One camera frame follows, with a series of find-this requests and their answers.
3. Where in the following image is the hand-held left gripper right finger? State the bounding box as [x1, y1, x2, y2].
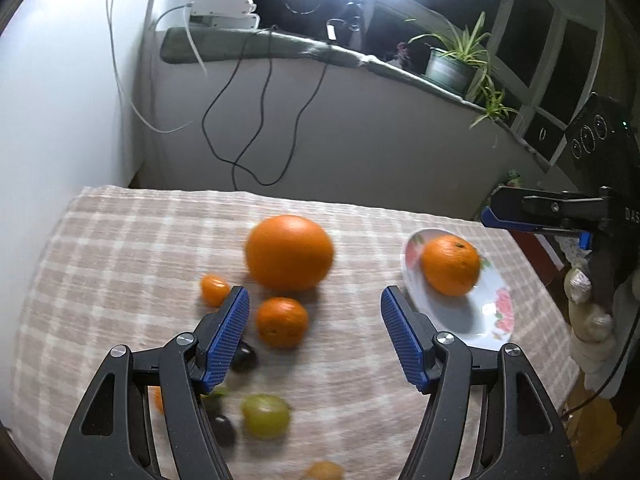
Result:
[381, 286, 581, 480]

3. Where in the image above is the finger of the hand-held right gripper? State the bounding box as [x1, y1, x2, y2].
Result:
[481, 185, 603, 233]
[530, 225, 594, 251]

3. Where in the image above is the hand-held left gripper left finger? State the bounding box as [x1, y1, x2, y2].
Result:
[52, 286, 251, 480]

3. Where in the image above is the white floral plate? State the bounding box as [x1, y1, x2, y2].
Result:
[401, 228, 516, 352]

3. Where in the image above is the rough-skinned mandarin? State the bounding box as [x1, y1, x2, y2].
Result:
[256, 297, 310, 350]

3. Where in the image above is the olive green kiwi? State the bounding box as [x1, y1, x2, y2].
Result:
[241, 394, 292, 440]

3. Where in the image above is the small mandarin with green leaf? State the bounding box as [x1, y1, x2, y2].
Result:
[150, 384, 231, 416]

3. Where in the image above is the large orange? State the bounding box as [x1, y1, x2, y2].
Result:
[244, 214, 335, 293]

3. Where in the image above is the person's right hand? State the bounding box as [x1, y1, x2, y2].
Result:
[564, 266, 618, 388]

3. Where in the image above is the dark purple grape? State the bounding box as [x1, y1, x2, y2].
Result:
[207, 412, 237, 448]
[229, 341, 260, 374]

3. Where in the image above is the dark red furniture piece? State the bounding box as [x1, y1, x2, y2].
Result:
[517, 232, 568, 288]

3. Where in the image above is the small orange kumquat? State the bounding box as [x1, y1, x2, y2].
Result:
[200, 274, 232, 308]

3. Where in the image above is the medium orange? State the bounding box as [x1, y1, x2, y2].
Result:
[420, 235, 482, 297]

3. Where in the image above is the beige checked tablecloth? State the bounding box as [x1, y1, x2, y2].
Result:
[10, 185, 581, 480]

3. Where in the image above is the spider plant in grey pot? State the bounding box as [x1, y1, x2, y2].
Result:
[405, 10, 521, 128]

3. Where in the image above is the brownish orange fruit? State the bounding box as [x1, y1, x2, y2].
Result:
[305, 461, 346, 480]

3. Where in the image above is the small dark red plant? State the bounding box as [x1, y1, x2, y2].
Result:
[387, 41, 414, 68]

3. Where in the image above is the black lamp stand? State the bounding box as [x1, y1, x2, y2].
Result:
[344, 0, 365, 51]

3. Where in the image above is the white power strip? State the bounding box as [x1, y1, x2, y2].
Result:
[191, 0, 257, 17]
[200, 14, 261, 31]

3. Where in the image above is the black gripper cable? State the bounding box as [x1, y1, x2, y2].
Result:
[562, 305, 640, 418]

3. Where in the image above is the looped black cable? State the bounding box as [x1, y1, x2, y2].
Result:
[201, 25, 361, 187]

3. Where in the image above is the hanging black cable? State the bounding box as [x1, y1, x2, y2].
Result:
[232, 30, 275, 192]

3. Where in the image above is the thick white cable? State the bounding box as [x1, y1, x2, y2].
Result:
[152, 4, 208, 78]

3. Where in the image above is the thin white cable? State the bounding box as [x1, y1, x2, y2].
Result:
[106, 0, 196, 134]

